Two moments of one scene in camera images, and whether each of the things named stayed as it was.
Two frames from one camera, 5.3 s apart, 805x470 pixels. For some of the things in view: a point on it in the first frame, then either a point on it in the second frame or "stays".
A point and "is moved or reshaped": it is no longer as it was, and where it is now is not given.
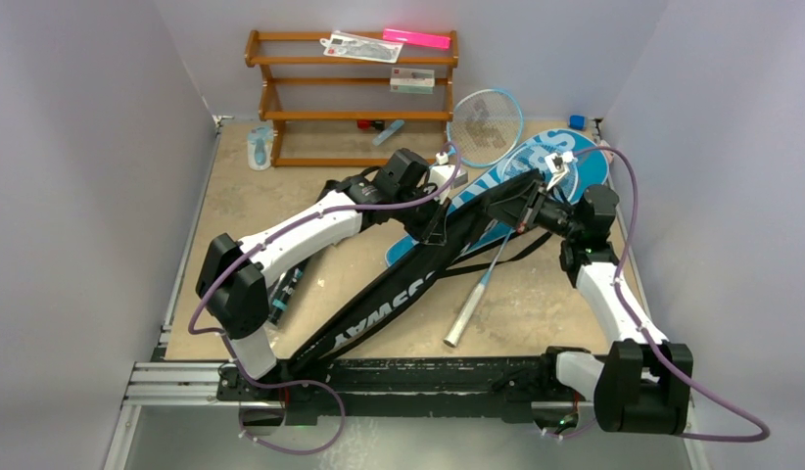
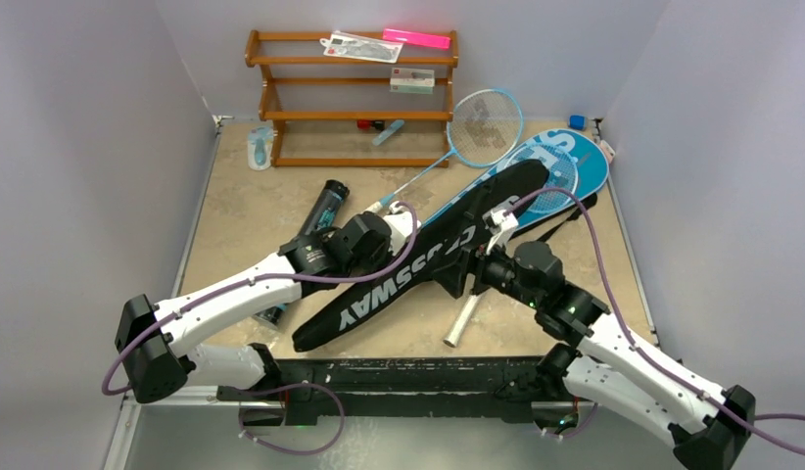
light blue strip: x=394 y=127 stays
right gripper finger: x=514 y=206 -> x=452 y=277
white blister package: x=360 y=47 stays
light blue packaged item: x=260 y=142 stays
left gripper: x=436 y=233 -> x=385 y=249
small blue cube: x=577 y=121 stays
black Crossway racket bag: x=465 y=223 is moved or reshaped
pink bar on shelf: x=416 y=38 stays
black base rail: x=399 y=386 stays
